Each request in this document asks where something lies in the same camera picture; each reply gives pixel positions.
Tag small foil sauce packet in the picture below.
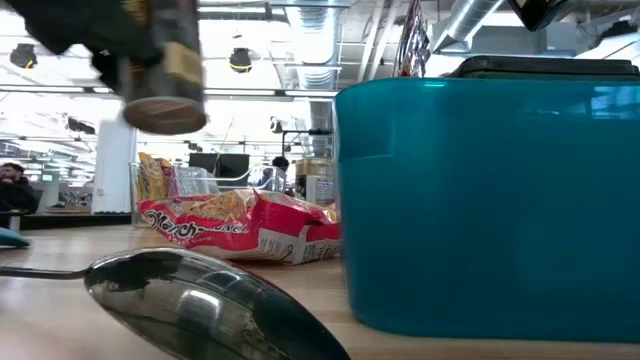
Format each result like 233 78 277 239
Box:
392 0 432 79

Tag black shiny metal spoon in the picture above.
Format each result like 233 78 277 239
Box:
0 248 351 360

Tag large teal blue bin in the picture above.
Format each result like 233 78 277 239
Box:
333 77 640 345

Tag black aluminium rig frame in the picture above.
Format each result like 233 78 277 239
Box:
19 212 134 231

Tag yellow ramen noodle packet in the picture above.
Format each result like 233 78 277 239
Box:
135 151 174 202

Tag clear plastic container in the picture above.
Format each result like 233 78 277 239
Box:
128 160 290 229

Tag silver ventilation duct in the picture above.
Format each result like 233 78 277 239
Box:
284 0 346 91
434 0 506 54

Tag small beige cup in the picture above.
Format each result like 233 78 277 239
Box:
294 157 336 207

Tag yellow lid spice can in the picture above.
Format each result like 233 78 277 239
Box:
119 0 209 136

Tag black background monitor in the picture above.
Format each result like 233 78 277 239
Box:
187 152 251 181

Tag person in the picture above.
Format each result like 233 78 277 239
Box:
259 155 292 194
0 162 40 216

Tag red ramen noodle packet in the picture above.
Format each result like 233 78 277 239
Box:
137 189 342 265

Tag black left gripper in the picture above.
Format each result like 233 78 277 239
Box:
4 0 162 96

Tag black metal stand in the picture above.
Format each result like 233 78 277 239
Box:
280 128 334 174

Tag dark green spice tin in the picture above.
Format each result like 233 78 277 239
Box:
448 55 640 81

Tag blue plastic spoon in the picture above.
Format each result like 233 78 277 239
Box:
0 227 32 249

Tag black pendant ceiling speaker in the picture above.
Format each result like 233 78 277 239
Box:
228 47 254 75
9 43 39 70

